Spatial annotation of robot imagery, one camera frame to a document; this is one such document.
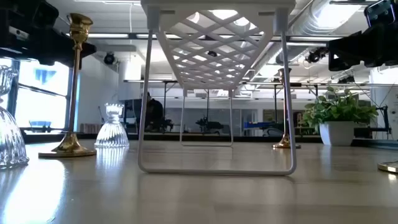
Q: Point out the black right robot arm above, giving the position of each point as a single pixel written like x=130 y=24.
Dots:
x=381 y=14

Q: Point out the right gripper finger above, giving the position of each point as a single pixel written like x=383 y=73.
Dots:
x=346 y=51

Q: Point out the person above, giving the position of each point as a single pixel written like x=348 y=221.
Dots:
x=154 y=113

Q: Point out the tall brass candlestick holder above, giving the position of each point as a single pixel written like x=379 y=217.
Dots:
x=284 y=143
x=390 y=167
x=79 y=28

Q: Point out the silver ceiling air duct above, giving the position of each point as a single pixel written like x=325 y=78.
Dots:
x=306 y=25

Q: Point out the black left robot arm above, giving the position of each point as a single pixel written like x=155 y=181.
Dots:
x=28 y=12

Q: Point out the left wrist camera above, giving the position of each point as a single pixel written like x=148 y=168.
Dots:
x=18 y=33

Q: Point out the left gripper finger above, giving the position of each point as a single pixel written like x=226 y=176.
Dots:
x=66 y=54

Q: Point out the green leafy plant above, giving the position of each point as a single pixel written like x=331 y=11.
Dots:
x=335 y=109

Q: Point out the clear ribbed glass candle holder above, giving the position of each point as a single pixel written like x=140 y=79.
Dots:
x=9 y=140
x=112 y=133

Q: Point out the white plant pot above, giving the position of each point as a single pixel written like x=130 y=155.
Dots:
x=337 y=133

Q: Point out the black ceiling spotlight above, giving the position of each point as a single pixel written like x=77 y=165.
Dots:
x=315 y=55
x=109 y=58

